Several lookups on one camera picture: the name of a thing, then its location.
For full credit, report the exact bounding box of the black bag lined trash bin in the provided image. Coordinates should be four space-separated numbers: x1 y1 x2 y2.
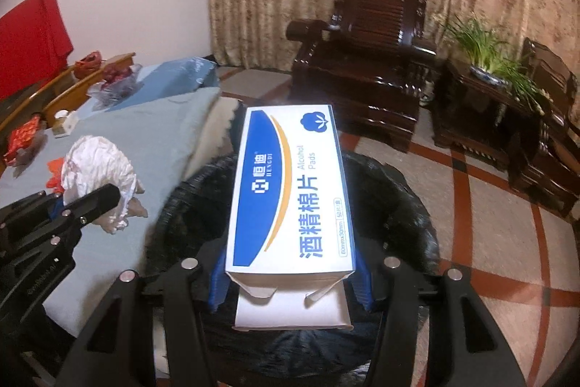
145 151 440 387

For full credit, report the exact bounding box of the orange foam net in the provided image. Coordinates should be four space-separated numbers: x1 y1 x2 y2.
45 158 69 193

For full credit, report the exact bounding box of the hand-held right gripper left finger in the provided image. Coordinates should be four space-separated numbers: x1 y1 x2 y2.
59 242 236 387

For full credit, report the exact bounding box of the wooden cabinet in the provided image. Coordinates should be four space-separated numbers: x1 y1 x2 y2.
0 52 137 174

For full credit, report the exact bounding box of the dark wooden side table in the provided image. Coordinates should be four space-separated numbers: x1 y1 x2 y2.
428 58 544 172

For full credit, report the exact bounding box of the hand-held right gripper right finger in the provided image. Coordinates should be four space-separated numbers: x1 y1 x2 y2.
351 244 529 387

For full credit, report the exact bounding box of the dark wooden slatted armchair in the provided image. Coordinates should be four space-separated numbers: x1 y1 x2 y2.
285 0 438 152

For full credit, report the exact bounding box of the dark wooden cushioned armchair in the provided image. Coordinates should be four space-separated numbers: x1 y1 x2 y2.
507 37 580 218

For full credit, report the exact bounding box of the red plastic bag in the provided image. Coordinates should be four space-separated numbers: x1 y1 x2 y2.
73 50 103 79

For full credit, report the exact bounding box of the tissue box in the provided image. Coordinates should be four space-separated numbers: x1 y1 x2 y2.
52 110 78 138

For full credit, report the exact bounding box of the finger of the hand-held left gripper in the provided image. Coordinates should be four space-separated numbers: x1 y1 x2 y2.
59 183 122 234
0 193 64 229

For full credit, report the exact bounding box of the cream scalloped tablecloth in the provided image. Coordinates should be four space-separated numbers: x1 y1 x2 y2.
183 97 248 184

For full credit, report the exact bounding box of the white blue carton box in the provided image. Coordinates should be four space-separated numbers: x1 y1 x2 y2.
225 103 356 331

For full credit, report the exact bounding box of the white plastic bag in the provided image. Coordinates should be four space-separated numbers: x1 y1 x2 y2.
60 135 148 236

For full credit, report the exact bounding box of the glass fruit bowl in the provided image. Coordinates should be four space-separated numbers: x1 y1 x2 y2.
86 65 139 112

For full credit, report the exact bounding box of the potted green plant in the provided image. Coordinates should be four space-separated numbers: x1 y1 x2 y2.
432 13 549 116

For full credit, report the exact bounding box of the red cloth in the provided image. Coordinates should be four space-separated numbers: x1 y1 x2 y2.
0 0 74 100

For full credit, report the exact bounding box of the blue tablecloth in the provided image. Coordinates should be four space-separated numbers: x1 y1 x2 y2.
91 57 219 112

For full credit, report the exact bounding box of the red patterned packet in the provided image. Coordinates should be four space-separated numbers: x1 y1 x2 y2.
4 118 42 163

